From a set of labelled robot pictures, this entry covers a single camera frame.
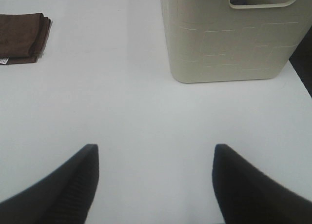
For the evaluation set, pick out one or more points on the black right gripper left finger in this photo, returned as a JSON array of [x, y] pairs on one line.
[[62, 197]]

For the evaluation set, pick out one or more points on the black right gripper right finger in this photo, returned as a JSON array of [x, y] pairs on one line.
[[245, 195]]

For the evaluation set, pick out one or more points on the brown towel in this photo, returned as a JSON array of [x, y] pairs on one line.
[[23, 37]]

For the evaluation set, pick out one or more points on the beige plastic basket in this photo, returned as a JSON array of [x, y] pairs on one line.
[[232, 40]]

